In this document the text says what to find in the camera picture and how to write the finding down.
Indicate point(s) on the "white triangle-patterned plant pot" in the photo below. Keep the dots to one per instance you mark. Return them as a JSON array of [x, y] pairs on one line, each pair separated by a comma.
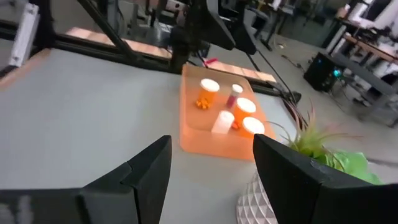
[[252, 202]]

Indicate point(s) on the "black frame clamp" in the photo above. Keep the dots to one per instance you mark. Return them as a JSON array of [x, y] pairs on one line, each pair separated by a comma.
[[295, 97]]

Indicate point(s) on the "small clear bottle pink pills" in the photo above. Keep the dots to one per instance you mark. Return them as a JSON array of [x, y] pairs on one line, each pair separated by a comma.
[[236, 90]]

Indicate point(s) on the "green artificial succulent plant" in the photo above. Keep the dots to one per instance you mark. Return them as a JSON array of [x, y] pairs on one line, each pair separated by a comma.
[[348, 163]]

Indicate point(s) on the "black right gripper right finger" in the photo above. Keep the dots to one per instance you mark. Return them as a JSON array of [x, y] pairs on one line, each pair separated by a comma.
[[317, 199]]

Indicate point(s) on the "red tag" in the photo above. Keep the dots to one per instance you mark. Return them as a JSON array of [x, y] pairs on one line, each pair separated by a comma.
[[212, 61]]

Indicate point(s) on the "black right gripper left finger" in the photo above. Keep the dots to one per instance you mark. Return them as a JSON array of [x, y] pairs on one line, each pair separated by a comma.
[[93, 202]]

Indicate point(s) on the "wooden desk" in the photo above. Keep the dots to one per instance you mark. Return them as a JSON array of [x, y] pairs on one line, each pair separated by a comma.
[[370, 48]]

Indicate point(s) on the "white opaque medicine bottle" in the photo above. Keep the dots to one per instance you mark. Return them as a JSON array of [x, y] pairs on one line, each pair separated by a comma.
[[222, 123]]

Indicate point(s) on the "orange translucent plastic bin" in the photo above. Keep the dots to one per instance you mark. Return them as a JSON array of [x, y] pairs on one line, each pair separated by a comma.
[[196, 137]]

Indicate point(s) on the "white upright post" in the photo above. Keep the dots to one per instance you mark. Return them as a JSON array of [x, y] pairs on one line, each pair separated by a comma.
[[25, 34]]

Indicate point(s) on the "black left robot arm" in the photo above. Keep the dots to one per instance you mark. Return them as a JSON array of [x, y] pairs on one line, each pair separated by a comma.
[[180, 49]]

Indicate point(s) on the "gray table mat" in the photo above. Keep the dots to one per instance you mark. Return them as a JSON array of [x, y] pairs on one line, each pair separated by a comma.
[[93, 124]]

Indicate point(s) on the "black computer blue light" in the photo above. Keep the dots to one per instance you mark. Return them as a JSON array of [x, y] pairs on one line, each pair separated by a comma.
[[320, 73]]

